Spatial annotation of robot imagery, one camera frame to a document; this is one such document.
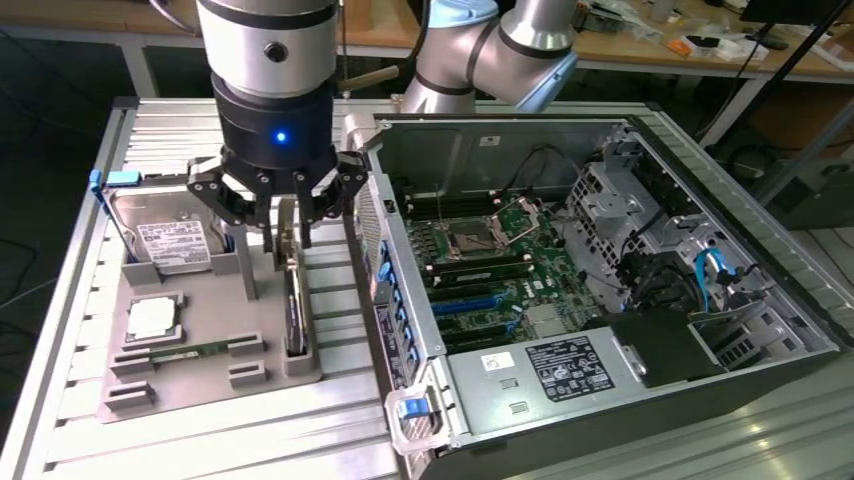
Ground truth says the silver metal drive cage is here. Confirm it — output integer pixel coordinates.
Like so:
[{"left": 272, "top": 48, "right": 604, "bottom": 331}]
[{"left": 564, "top": 158, "right": 668, "bottom": 261}]

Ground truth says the black RAM stick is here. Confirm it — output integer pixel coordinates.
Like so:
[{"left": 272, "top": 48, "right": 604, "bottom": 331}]
[{"left": 425, "top": 260, "right": 532, "bottom": 284}]

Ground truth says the black expansion slot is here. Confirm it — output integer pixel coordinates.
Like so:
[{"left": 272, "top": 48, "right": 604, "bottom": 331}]
[{"left": 438, "top": 323, "right": 514, "bottom": 345}]

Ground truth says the metal socket cover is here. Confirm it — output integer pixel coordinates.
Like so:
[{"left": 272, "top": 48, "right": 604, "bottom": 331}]
[{"left": 489, "top": 194, "right": 545, "bottom": 236}]

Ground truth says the green RAM stick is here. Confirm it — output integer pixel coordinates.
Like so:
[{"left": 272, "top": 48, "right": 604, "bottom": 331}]
[{"left": 149, "top": 341, "right": 232, "bottom": 359}]

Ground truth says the blue disk wire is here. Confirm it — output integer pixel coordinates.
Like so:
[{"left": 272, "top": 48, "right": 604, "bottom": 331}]
[{"left": 692, "top": 247, "right": 739, "bottom": 314}]

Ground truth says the silver CPU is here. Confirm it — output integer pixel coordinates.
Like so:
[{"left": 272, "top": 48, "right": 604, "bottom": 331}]
[{"left": 125, "top": 298, "right": 185, "bottom": 341}]

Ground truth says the black plastic fan shroud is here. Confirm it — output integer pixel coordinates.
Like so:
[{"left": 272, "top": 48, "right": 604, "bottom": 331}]
[{"left": 583, "top": 307, "right": 728, "bottom": 391}]

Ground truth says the open black PC case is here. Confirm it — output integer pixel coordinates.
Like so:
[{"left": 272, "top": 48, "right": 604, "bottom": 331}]
[{"left": 337, "top": 112, "right": 854, "bottom": 480}]

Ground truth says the white and black gadget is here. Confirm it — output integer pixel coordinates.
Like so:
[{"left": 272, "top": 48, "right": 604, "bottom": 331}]
[{"left": 683, "top": 33, "right": 768, "bottom": 62}]

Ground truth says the grey power supply unit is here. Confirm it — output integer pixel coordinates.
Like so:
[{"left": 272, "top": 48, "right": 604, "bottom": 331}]
[{"left": 444, "top": 327, "right": 652, "bottom": 436}]

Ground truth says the blue expansion slot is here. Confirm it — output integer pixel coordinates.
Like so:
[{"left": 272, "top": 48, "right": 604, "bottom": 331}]
[{"left": 430, "top": 294, "right": 502, "bottom": 315}]

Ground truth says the gpu card with metal bracket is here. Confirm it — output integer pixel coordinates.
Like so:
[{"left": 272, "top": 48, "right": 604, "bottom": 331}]
[{"left": 270, "top": 195, "right": 314, "bottom": 361}]

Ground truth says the CPU socket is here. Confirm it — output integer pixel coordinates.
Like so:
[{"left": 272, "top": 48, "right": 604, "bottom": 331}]
[{"left": 442, "top": 219, "right": 498, "bottom": 256}]

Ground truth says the hard disk in blue carrier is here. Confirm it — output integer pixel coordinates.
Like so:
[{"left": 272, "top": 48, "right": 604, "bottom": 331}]
[{"left": 87, "top": 168, "right": 234, "bottom": 276}]

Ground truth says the wooden workbench white frame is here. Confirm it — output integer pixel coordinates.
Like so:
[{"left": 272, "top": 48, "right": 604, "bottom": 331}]
[
  {"left": 0, "top": 0, "right": 428, "bottom": 99},
  {"left": 572, "top": 0, "right": 854, "bottom": 146}
]

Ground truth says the silver chipset heatsink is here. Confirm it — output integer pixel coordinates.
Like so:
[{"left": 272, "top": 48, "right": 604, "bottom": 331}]
[{"left": 522, "top": 305, "right": 575, "bottom": 341}]

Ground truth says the black tripod pole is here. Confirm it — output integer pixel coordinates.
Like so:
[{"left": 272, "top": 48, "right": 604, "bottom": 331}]
[{"left": 692, "top": 0, "right": 848, "bottom": 146}]

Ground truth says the dark grey box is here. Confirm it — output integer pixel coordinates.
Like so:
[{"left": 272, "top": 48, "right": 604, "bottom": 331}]
[{"left": 765, "top": 159, "right": 854, "bottom": 231}]

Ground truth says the grey plastic parts rack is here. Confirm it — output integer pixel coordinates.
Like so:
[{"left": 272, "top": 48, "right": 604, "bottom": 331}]
[{"left": 95, "top": 219, "right": 325, "bottom": 425}]

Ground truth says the grey metal disk bay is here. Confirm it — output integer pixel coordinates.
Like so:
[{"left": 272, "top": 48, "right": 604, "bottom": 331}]
[{"left": 685, "top": 299, "right": 812, "bottom": 371}]

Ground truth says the black monitor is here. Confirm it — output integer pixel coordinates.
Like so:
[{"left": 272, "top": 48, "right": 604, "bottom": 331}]
[{"left": 737, "top": 0, "right": 854, "bottom": 51}]

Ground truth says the black disk wire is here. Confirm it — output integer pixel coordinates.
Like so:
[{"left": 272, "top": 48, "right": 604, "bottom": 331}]
[{"left": 616, "top": 252, "right": 701, "bottom": 311}]

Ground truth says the black looped case wire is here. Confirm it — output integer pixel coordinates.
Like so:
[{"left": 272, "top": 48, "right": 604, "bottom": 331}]
[{"left": 500, "top": 143, "right": 583, "bottom": 201}]

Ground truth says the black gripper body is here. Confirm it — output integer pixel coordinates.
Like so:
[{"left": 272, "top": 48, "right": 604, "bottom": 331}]
[{"left": 210, "top": 73, "right": 338, "bottom": 195}]

